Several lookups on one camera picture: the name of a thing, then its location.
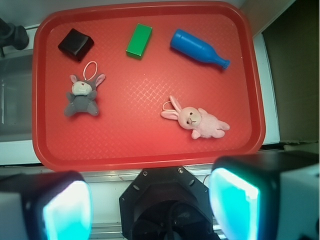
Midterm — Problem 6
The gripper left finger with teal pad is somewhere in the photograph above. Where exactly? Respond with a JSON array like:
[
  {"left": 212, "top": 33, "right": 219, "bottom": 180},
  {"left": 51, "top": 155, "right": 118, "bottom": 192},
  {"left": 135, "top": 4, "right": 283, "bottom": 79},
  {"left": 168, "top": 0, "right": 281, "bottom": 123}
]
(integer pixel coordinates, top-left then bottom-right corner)
[{"left": 0, "top": 171, "right": 93, "bottom": 240}]

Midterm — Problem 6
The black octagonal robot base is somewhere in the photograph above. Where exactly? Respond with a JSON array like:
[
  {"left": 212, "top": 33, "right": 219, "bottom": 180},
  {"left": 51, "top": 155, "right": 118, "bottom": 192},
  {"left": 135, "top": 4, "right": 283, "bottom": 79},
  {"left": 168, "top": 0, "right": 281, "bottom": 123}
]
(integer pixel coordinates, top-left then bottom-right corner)
[{"left": 119, "top": 166, "right": 219, "bottom": 240}]

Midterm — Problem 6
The brown cardboard box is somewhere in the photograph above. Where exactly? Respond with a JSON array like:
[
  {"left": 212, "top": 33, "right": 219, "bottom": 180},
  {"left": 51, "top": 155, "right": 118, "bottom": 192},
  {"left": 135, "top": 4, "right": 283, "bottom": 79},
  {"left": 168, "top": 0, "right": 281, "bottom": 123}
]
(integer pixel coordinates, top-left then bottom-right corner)
[{"left": 262, "top": 0, "right": 320, "bottom": 152}]

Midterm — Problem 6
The blue plastic bottle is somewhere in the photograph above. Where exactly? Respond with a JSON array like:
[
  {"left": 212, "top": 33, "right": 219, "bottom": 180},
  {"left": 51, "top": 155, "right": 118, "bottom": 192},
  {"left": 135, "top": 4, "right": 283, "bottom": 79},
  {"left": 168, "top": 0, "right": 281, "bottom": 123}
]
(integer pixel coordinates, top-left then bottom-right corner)
[{"left": 170, "top": 29, "right": 230, "bottom": 70}]

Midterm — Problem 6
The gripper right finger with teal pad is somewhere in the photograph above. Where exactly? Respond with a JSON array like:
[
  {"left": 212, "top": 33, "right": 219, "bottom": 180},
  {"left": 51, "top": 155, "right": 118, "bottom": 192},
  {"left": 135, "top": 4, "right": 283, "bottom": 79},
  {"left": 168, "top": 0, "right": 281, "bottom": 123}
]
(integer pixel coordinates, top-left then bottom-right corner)
[{"left": 208, "top": 151, "right": 320, "bottom": 240}]

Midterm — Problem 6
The black clamp knob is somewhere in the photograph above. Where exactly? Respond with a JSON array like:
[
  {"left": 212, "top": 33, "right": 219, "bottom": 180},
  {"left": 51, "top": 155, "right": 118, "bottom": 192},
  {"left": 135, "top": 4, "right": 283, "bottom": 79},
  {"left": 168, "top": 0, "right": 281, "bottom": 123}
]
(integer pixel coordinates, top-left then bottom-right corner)
[{"left": 0, "top": 18, "right": 29, "bottom": 58}]

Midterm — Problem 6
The red plastic tray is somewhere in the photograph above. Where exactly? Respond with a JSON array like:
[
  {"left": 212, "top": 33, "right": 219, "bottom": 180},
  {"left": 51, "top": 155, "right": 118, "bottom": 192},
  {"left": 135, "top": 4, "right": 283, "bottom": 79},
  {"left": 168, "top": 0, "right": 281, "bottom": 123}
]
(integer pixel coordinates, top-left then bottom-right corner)
[{"left": 32, "top": 1, "right": 266, "bottom": 171}]

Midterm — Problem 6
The pink plush bunny keychain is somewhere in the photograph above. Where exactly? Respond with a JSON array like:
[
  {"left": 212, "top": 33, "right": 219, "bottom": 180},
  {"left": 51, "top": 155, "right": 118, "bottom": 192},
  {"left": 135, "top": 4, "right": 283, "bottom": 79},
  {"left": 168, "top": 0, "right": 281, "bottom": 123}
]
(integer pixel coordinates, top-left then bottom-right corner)
[{"left": 160, "top": 95, "right": 230, "bottom": 140}]

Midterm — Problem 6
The dark brown square block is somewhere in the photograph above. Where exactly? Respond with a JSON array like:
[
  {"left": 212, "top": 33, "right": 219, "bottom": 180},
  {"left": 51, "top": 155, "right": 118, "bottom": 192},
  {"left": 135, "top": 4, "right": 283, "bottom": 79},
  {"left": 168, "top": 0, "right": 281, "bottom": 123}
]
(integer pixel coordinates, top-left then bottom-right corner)
[{"left": 58, "top": 28, "right": 95, "bottom": 62}]

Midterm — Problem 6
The grey plush bunny keychain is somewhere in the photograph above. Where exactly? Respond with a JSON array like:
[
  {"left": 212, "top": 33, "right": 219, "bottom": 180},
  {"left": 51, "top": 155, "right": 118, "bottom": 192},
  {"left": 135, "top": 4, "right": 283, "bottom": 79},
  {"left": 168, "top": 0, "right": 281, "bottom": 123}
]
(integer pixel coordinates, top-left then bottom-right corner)
[{"left": 64, "top": 60, "right": 106, "bottom": 117}]

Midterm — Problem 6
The green rectangular block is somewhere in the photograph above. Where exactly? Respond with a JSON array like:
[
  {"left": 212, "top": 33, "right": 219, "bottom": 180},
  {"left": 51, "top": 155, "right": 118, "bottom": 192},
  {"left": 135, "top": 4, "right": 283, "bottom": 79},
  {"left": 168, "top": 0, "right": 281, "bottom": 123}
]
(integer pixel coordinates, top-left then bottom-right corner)
[{"left": 125, "top": 23, "right": 153, "bottom": 60}]

